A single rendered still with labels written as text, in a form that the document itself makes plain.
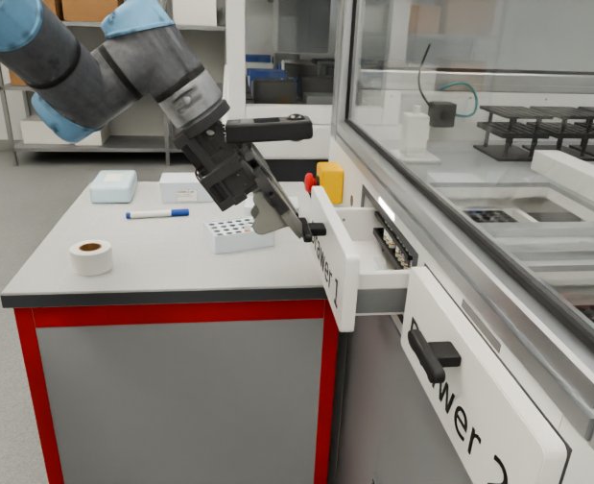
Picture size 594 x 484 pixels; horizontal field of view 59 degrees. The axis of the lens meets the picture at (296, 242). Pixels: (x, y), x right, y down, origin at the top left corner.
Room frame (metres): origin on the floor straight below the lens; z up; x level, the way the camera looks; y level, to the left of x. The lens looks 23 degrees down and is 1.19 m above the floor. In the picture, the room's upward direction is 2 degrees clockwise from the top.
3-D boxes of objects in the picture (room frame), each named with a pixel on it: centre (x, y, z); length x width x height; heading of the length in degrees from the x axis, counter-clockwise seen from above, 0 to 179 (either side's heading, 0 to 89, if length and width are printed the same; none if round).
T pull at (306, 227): (0.72, -0.02, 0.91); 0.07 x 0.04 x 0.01; 8
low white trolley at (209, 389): (1.10, 0.23, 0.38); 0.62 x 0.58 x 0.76; 8
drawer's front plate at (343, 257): (0.72, -0.05, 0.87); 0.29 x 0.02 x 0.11; 8
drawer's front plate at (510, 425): (0.42, -0.16, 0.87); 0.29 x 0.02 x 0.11; 8
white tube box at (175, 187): (1.27, 0.28, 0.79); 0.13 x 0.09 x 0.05; 99
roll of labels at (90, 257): (0.86, 0.37, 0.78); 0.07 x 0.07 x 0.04
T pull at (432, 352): (0.42, -0.14, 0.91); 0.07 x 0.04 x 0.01; 8
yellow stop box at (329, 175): (1.06, -0.06, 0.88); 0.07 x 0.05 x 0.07; 8
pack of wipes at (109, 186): (1.27, 0.46, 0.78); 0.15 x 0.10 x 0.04; 10
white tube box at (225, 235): (1.00, 0.12, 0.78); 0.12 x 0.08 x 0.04; 115
